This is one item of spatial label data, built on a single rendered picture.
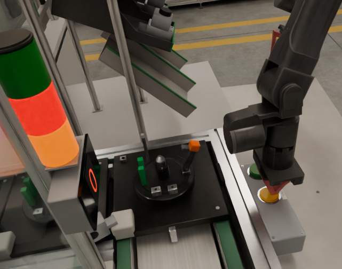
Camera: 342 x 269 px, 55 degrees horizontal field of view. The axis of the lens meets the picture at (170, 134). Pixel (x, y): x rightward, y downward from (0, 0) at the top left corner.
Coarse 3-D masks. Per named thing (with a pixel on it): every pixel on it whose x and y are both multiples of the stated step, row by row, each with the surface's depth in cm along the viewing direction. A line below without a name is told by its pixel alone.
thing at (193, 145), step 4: (192, 140) 69; (196, 140) 70; (192, 144) 68; (196, 144) 69; (184, 148) 69; (188, 148) 69; (192, 148) 69; (196, 148) 69; (188, 152) 71; (192, 152) 70; (188, 156) 70; (192, 156) 70; (188, 160) 71; (192, 160) 71; (184, 164) 73; (188, 164) 72; (184, 168) 72; (188, 168) 73
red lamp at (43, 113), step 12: (36, 96) 34; (48, 96) 35; (24, 108) 34; (36, 108) 35; (48, 108) 35; (60, 108) 37; (24, 120) 36; (36, 120) 35; (48, 120) 36; (60, 120) 37; (36, 132) 36; (48, 132) 37
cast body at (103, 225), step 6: (102, 216) 64; (102, 222) 63; (108, 222) 65; (114, 222) 64; (102, 228) 64; (108, 228) 64; (96, 234) 65; (102, 234) 65; (108, 234) 65; (96, 240) 64
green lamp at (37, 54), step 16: (32, 48) 32; (0, 64) 31; (16, 64) 31; (32, 64) 32; (0, 80) 33; (16, 80) 32; (32, 80) 33; (48, 80) 35; (16, 96) 33; (32, 96) 34
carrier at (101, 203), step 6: (102, 162) 83; (108, 162) 84; (102, 168) 81; (102, 174) 80; (108, 174) 81; (102, 180) 78; (108, 180) 79; (102, 186) 76; (108, 186) 78; (102, 192) 75; (108, 192) 77; (102, 198) 74; (108, 198) 76; (102, 204) 72; (108, 204) 74; (102, 210) 71; (102, 240) 66
